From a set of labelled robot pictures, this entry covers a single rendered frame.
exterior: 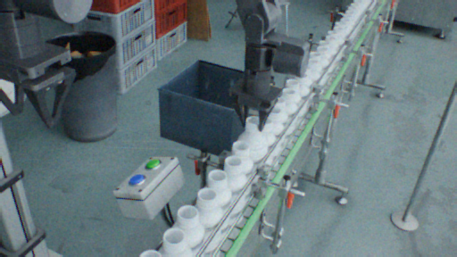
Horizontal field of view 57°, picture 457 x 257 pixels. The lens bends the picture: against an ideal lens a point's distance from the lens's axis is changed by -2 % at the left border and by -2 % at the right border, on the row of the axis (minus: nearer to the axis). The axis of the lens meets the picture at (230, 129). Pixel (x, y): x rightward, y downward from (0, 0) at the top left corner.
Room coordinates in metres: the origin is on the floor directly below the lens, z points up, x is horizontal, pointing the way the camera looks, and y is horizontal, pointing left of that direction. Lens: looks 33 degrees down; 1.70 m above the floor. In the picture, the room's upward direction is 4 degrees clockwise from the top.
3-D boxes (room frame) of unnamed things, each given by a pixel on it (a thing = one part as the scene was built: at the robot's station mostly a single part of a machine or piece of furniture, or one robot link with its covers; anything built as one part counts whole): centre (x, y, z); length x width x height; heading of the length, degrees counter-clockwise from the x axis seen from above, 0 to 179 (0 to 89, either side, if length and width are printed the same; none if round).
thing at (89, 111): (2.47, 0.98, 0.32); 0.45 x 0.45 x 0.64
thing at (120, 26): (3.32, 0.99, 0.55); 0.61 x 0.41 x 0.22; 164
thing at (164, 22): (4.01, 0.80, 0.33); 0.61 x 0.41 x 0.22; 160
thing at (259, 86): (0.81, -0.05, 1.29); 0.10 x 0.07 x 0.07; 67
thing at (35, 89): (0.45, 0.24, 1.44); 0.07 x 0.07 x 0.09; 67
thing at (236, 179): (0.70, -0.01, 1.08); 0.06 x 0.06 x 0.17
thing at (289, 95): (1.02, -0.15, 1.08); 0.06 x 0.06 x 0.17
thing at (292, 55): (0.80, -0.09, 1.39); 0.12 x 0.09 x 0.12; 66
